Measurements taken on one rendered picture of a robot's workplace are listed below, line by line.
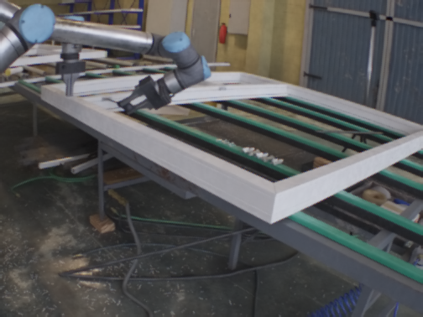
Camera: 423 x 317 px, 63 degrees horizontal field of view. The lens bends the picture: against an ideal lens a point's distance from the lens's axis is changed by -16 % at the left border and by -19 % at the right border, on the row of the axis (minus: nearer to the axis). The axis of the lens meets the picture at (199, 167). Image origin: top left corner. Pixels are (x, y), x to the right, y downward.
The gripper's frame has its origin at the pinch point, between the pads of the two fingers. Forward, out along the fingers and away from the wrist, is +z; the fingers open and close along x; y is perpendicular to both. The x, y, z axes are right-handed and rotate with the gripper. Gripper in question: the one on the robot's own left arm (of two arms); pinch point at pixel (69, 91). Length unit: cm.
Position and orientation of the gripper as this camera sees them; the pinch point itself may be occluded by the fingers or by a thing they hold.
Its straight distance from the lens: 173.4
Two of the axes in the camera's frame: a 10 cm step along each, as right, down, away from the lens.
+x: 7.5, -1.7, 6.3
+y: 6.5, 3.2, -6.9
